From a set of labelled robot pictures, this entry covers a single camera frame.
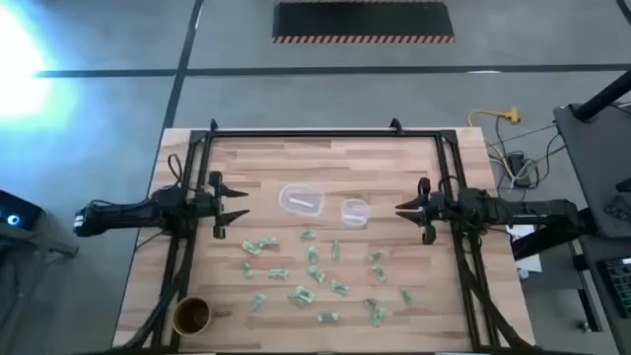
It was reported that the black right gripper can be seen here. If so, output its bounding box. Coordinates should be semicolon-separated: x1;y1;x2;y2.
394;176;461;247

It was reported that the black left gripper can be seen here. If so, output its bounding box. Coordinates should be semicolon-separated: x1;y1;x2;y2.
195;171;251;242

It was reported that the large clear plastic container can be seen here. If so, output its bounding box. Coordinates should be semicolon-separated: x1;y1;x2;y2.
278;182;326;218

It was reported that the small clear plastic container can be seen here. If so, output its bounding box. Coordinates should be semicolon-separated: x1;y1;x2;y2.
339;198;371;228

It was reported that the black power strip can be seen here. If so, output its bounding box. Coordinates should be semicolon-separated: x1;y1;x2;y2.
507;151;532;188

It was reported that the white paper sheet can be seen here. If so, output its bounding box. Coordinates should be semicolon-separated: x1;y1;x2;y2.
505;224;543;275

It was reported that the black desk leg bar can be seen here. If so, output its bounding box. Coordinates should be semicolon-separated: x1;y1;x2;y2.
511;209;600;261

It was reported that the gray desk top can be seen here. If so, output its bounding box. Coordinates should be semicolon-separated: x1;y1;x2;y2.
552;101;631;241

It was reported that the black hazard-striped floor mat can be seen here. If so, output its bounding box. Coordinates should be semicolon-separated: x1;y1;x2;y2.
271;0;456;44

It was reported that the black controller on desk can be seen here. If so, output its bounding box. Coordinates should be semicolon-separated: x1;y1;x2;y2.
603;194;631;223

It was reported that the black device with blue light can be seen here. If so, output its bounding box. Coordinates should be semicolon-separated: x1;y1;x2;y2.
0;189;44;232

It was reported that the black keyboard with lit keys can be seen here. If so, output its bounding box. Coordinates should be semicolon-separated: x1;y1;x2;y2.
597;255;631;320

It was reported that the black round pole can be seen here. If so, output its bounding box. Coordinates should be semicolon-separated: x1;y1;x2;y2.
573;70;631;123

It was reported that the dark gray keyboard desk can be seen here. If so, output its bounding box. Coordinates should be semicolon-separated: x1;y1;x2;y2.
566;234;631;355

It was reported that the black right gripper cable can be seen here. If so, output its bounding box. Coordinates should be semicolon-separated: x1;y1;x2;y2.
437;175;460;198

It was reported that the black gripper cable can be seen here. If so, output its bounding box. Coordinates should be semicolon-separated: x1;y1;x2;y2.
167;153;185;192
437;175;460;198

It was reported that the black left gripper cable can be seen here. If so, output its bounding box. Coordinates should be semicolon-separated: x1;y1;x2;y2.
167;153;185;192

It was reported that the black aluminium table frame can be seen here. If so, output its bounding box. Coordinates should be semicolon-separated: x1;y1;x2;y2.
117;117;541;355

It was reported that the yellow extension cord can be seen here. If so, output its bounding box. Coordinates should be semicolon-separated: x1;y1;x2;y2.
466;106;522;164

